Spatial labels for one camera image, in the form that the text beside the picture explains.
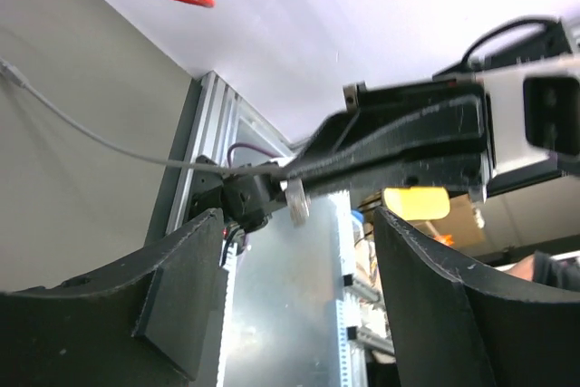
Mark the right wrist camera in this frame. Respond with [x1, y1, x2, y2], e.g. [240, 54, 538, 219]
[475, 54, 579, 176]

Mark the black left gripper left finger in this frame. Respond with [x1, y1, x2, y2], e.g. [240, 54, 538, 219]
[1, 209, 224, 386]

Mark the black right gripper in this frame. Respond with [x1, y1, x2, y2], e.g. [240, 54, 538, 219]
[283, 76, 495, 201]

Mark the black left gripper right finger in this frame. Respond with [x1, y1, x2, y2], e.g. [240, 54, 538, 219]
[373, 208, 579, 386]

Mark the slotted cable duct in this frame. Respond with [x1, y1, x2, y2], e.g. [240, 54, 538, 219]
[216, 242, 237, 387]

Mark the grey ethernet cable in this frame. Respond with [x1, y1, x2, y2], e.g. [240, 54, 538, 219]
[0, 58, 312, 227]

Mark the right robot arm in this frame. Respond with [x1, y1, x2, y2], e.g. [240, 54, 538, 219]
[281, 17, 579, 196]

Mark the yellow object in background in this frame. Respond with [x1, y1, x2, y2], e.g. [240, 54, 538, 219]
[382, 187, 450, 221]

